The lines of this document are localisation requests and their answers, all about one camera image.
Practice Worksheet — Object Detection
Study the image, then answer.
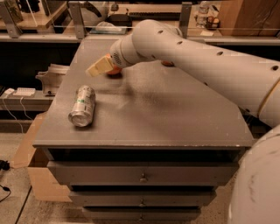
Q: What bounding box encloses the black cable on floor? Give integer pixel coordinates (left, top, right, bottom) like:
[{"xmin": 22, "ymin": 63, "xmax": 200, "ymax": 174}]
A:
[{"xmin": 0, "ymin": 159, "xmax": 12, "ymax": 203}]

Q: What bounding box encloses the cardboard box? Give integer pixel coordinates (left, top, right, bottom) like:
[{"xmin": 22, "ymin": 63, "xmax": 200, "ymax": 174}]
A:
[{"xmin": 11, "ymin": 112, "xmax": 71, "ymax": 202}]

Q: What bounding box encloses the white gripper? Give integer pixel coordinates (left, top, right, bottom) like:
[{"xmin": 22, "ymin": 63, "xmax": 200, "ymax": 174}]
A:
[{"xmin": 86, "ymin": 35, "xmax": 150, "ymax": 77}]

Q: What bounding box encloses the black keyboard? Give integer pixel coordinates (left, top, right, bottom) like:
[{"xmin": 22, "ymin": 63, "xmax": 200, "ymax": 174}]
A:
[{"xmin": 129, "ymin": 12, "xmax": 180, "ymax": 21}]

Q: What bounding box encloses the white cable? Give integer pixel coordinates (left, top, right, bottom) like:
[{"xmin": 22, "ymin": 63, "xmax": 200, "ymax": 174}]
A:
[{"xmin": 1, "ymin": 93, "xmax": 33, "ymax": 134}]

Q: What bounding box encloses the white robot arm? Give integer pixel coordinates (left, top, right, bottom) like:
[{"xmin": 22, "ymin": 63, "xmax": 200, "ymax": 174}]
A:
[{"xmin": 86, "ymin": 19, "xmax": 280, "ymax": 224}]

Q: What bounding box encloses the grey drawer cabinet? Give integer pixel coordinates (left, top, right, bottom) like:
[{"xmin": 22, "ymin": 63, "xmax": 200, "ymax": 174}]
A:
[{"xmin": 34, "ymin": 39, "xmax": 253, "ymax": 221}]

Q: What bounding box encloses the orange fruit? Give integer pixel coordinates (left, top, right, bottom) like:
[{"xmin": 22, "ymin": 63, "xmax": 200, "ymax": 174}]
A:
[{"xmin": 106, "ymin": 53, "xmax": 122, "ymax": 75}]

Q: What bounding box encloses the white power strip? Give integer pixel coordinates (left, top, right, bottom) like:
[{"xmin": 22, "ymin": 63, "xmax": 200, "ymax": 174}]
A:
[{"xmin": 13, "ymin": 87, "xmax": 36, "ymax": 96}]

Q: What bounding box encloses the red cola can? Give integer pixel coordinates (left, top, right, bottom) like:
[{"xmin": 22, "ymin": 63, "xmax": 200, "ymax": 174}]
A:
[{"xmin": 161, "ymin": 60, "xmax": 174, "ymax": 67}]

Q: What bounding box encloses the clear plastic water bottle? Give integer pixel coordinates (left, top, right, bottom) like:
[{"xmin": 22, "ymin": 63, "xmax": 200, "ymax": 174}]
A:
[{"xmin": 196, "ymin": 1, "xmax": 209, "ymax": 28}]

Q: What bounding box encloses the wooden cabinet background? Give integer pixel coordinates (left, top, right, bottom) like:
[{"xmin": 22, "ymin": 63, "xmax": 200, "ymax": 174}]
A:
[{"xmin": 218, "ymin": 0, "xmax": 280, "ymax": 37}]

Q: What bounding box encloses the grey metal bracket part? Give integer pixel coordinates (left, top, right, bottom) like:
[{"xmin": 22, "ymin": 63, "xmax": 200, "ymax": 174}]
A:
[{"xmin": 35, "ymin": 64, "xmax": 69, "ymax": 95}]

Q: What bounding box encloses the silver green can lying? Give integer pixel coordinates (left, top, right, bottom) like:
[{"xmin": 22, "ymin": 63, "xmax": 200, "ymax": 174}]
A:
[{"xmin": 68, "ymin": 85, "xmax": 95, "ymax": 127}]

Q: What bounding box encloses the top drawer knob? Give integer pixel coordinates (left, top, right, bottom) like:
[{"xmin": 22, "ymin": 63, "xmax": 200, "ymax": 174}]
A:
[{"xmin": 139, "ymin": 173, "xmax": 148, "ymax": 183}]

